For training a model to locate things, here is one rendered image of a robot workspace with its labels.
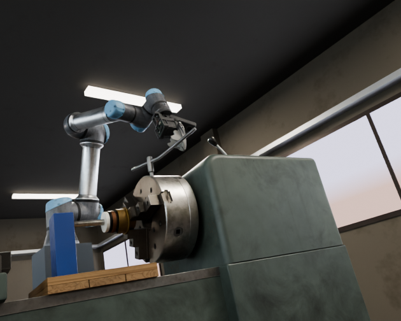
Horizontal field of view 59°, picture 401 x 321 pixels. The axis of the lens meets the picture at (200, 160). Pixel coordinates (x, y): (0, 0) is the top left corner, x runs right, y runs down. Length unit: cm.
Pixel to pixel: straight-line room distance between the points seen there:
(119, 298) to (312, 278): 69
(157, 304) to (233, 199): 43
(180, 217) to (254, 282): 32
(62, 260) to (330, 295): 93
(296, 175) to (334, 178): 266
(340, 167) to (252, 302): 307
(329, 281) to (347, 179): 270
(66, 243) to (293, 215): 81
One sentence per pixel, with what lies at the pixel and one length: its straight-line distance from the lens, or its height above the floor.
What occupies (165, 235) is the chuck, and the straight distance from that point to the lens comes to 118.
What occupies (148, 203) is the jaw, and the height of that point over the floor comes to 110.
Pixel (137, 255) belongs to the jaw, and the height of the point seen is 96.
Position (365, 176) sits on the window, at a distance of 400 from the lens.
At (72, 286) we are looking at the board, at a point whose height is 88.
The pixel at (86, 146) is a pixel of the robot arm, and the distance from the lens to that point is 185.
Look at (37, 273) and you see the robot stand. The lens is 171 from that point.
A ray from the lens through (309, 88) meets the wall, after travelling 452.
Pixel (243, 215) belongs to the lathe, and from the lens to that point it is 125.
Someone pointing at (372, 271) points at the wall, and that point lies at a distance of 406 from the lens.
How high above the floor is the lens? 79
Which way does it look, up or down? 20 degrees up
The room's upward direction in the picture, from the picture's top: 12 degrees counter-clockwise
